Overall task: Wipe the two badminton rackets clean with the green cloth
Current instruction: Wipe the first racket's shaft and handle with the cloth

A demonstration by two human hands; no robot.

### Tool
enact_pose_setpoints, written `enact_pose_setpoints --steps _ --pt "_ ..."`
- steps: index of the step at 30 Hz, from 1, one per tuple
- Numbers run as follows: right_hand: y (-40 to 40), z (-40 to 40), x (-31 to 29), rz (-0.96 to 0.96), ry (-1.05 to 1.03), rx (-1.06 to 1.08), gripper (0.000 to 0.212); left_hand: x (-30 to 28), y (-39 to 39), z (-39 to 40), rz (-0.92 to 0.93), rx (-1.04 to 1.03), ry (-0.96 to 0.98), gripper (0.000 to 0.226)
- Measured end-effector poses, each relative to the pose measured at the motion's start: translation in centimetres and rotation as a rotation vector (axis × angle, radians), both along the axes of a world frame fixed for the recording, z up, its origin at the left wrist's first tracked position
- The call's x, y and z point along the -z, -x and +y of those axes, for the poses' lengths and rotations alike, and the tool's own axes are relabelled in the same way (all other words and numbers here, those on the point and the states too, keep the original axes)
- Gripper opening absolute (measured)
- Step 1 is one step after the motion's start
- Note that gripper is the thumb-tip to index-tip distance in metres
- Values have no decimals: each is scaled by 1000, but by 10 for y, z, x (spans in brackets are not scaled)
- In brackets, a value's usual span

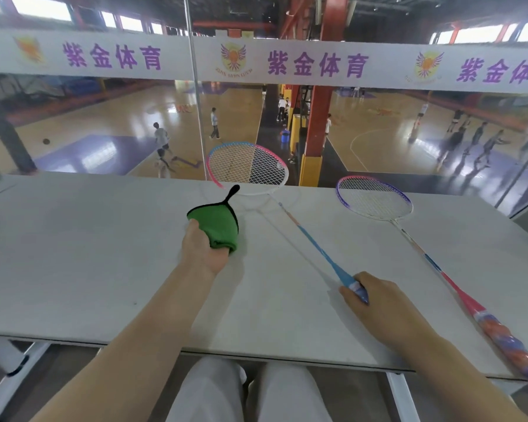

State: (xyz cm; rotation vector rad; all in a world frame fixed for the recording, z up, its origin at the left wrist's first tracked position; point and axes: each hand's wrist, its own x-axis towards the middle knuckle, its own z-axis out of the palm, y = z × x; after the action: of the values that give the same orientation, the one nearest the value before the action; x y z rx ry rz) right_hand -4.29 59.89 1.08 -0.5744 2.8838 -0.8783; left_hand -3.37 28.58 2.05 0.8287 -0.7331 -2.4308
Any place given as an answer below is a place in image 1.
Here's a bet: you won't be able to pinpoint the person's right hand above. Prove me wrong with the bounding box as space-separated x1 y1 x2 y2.
339 271 428 352

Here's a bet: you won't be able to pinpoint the person's left hand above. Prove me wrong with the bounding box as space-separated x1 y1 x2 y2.
179 218 232 277

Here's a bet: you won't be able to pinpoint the green black cleaning cloth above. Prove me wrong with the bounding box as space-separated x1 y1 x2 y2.
187 184 241 254

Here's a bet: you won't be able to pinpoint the pink blue badminton racket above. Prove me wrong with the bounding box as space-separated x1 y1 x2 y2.
205 141 370 305

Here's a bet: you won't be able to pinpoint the purple pink badminton racket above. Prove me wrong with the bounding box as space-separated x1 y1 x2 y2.
336 175 528 396

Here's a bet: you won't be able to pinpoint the person's right forearm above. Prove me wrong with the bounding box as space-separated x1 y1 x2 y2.
395 333 528 422

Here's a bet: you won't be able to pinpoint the person's left forearm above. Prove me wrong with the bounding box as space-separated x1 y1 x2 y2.
31 263 216 422

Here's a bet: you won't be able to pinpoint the person's white trousers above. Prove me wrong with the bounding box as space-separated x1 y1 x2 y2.
165 356 333 422

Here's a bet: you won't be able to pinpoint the white table leg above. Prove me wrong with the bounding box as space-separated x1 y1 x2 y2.
0 336 52 422
386 372 419 422

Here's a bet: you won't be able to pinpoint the group of distant people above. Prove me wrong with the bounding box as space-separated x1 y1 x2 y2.
151 85 528 179

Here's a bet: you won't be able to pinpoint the metal window mullion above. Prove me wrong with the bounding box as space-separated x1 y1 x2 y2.
183 0 208 181

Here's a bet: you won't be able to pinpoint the red pillar with yellow base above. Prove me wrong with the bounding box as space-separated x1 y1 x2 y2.
298 0 351 188

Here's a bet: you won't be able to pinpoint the white banner with purple print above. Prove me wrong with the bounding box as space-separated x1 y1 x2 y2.
0 28 528 95

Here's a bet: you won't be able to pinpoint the yellow padded post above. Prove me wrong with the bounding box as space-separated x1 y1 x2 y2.
289 114 307 154

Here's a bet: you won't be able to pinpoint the dark hoop post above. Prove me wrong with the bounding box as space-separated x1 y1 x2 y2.
0 100 38 174

